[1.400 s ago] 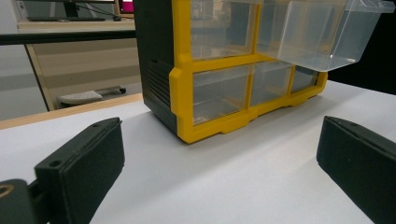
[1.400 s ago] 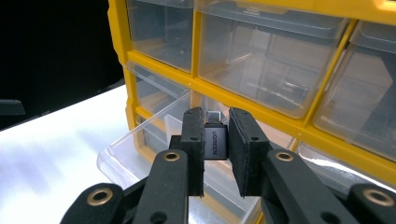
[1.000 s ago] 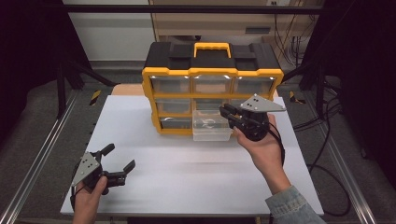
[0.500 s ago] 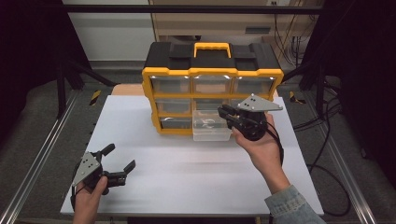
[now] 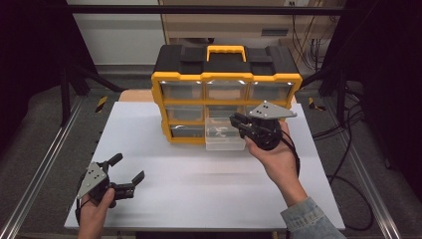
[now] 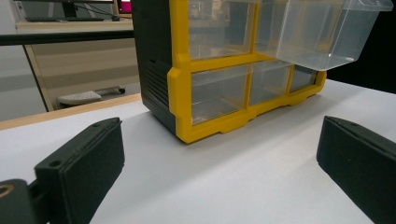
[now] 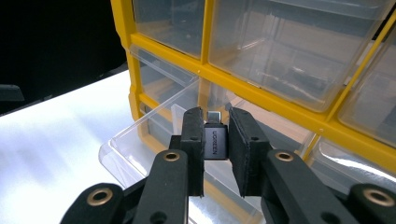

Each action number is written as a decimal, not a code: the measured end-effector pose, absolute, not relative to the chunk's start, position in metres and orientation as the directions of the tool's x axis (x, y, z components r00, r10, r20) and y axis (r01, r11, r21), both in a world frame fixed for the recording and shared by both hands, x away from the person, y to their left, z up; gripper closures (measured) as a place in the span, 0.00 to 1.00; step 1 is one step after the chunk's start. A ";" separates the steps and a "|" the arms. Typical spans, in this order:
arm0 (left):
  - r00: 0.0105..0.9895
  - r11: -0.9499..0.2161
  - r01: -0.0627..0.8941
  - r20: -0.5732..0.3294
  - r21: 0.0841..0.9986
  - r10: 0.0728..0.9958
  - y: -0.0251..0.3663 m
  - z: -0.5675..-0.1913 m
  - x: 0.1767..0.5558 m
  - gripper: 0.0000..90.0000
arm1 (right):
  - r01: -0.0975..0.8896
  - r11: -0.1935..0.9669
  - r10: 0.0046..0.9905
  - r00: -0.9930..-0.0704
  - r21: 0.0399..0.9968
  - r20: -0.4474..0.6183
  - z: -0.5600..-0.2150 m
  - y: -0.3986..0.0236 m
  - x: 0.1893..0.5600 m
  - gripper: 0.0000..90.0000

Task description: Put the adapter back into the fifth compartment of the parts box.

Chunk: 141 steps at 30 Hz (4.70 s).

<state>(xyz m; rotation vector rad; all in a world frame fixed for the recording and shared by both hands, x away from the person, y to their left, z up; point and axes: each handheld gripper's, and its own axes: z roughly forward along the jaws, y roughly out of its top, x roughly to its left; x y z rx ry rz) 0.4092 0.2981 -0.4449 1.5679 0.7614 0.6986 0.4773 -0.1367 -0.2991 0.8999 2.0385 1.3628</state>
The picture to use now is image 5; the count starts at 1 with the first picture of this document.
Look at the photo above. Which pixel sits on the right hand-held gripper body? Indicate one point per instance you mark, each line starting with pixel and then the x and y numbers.
pixel 270 111

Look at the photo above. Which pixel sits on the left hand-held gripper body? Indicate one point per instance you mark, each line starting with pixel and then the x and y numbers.
pixel 92 179

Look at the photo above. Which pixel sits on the person's left hand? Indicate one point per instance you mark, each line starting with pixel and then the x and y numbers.
pixel 93 215

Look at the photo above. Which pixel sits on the white panel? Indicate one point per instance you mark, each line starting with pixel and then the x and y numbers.
pixel 119 40

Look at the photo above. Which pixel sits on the light wooden cabinet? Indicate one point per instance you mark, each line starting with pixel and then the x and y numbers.
pixel 215 28

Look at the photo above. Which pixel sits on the wooden board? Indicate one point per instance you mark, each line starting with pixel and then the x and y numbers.
pixel 136 95

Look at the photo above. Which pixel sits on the yellow black organizer cabinet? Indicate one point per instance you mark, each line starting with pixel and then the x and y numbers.
pixel 232 68

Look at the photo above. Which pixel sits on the black curtain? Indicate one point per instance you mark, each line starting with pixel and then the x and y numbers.
pixel 391 83
pixel 30 49

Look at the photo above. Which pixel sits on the black frame strut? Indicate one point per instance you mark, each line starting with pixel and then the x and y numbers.
pixel 341 96
pixel 64 96

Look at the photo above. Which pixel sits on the light blue denim sleeve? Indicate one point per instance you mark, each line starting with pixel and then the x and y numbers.
pixel 312 222

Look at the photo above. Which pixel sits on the yellow black tape marker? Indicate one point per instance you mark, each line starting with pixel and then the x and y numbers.
pixel 101 104
pixel 313 104

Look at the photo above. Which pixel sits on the clear plastic pulled drawer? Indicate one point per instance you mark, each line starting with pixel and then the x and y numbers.
pixel 224 143

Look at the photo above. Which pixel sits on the set of clear cabinet drawers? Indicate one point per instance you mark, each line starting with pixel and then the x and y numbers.
pixel 181 90

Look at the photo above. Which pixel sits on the aluminium rail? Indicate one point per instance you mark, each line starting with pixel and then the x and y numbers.
pixel 40 166
pixel 365 179

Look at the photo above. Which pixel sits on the person's right hand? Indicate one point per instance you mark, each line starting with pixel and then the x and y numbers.
pixel 280 166

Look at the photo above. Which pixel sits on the black horizontal bar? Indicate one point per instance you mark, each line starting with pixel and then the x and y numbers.
pixel 132 9

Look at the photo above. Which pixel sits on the dark grey label plate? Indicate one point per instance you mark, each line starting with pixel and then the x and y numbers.
pixel 274 32

